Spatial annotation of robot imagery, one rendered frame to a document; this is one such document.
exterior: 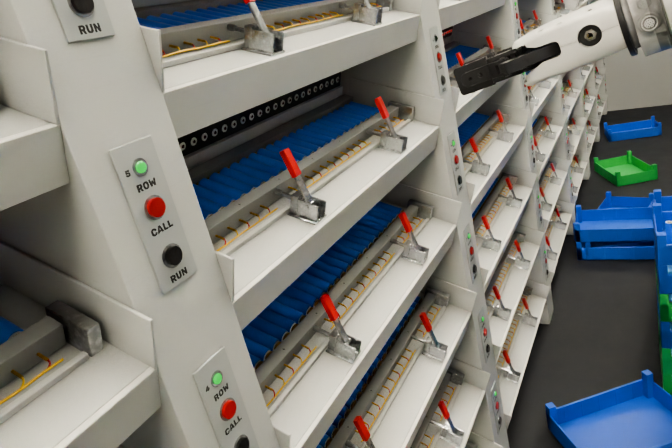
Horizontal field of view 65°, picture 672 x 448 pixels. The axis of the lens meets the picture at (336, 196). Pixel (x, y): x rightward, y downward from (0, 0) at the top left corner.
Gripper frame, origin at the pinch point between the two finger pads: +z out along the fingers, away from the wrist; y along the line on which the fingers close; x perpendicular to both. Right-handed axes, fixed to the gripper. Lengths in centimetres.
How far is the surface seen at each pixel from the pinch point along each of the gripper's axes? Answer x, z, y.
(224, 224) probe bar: -3.8, 24.6, -22.5
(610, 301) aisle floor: -100, 21, 118
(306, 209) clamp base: -6.8, 20.5, -13.7
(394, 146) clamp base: -7.2, 20.6, 13.0
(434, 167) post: -16.3, 23.5, 30.0
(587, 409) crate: -98, 22, 61
